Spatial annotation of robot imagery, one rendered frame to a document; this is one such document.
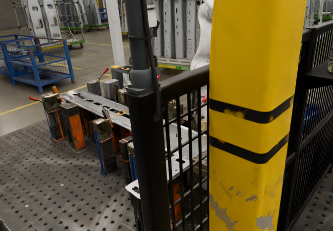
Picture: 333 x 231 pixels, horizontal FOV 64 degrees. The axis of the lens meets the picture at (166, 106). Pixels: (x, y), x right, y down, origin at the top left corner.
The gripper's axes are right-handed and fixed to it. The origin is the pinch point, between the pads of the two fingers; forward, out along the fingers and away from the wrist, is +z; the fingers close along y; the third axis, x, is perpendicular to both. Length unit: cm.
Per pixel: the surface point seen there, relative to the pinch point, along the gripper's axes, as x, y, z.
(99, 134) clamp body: 4, 44, 47
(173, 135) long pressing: 40, 21, 44
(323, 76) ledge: 103, 26, 0
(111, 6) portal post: -322, -182, -6
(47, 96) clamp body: -60, 46, 40
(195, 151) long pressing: 58, 26, 43
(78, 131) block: -33, 40, 60
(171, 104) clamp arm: 24.7, 7.4, 35.2
